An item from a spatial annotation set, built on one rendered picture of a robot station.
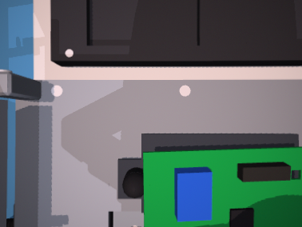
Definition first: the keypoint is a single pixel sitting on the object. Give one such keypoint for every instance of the green circuit board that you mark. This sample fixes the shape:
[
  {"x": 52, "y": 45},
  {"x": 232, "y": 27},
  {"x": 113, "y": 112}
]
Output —
[{"x": 250, "y": 187}]

